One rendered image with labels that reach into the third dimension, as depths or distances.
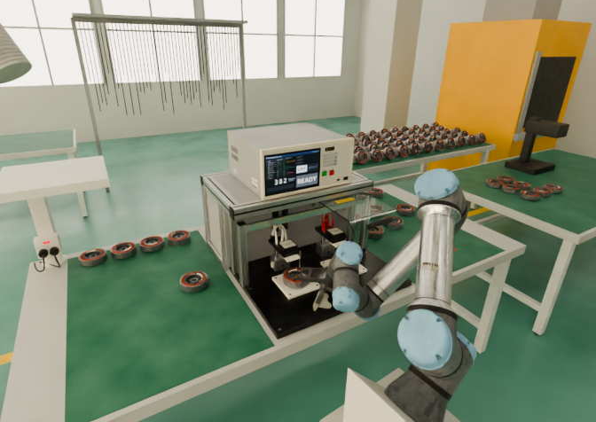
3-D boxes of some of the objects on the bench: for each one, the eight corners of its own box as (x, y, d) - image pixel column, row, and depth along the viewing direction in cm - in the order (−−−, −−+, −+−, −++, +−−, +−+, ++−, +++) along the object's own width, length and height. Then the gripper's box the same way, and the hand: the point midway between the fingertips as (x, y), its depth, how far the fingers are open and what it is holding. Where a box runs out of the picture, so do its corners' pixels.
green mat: (274, 346, 123) (274, 345, 123) (64, 432, 95) (64, 432, 95) (198, 230, 198) (198, 230, 197) (67, 259, 169) (67, 259, 169)
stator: (315, 285, 149) (315, 277, 147) (290, 293, 143) (291, 285, 142) (301, 270, 158) (301, 263, 156) (278, 277, 152) (278, 270, 151)
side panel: (231, 269, 164) (226, 204, 151) (224, 270, 163) (219, 205, 150) (212, 241, 186) (207, 183, 174) (206, 243, 185) (200, 183, 172)
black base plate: (411, 285, 155) (411, 281, 154) (277, 339, 125) (277, 334, 124) (345, 238, 192) (345, 233, 191) (230, 270, 163) (230, 266, 162)
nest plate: (321, 288, 149) (321, 285, 148) (288, 300, 142) (288, 297, 141) (302, 269, 160) (302, 267, 160) (271, 279, 154) (271, 277, 153)
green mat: (505, 250, 182) (505, 250, 182) (418, 286, 154) (418, 285, 154) (379, 189, 257) (379, 189, 257) (305, 206, 229) (305, 206, 229)
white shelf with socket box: (129, 277, 157) (108, 178, 139) (24, 305, 139) (-14, 196, 122) (120, 242, 184) (102, 155, 166) (32, 261, 167) (2, 167, 149)
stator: (190, 297, 145) (189, 289, 144) (175, 285, 152) (174, 277, 151) (213, 285, 153) (213, 277, 151) (198, 274, 160) (197, 267, 158)
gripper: (345, 304, 113) (329, 323, 129) (357, 251, 125) (341, 275, 141) (319, 294, 113) (306, 314, 129) (334, 243, 125) (320, 267, 141)
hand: (317, 291), depth 135 cm, fingers open, 14 cm apart
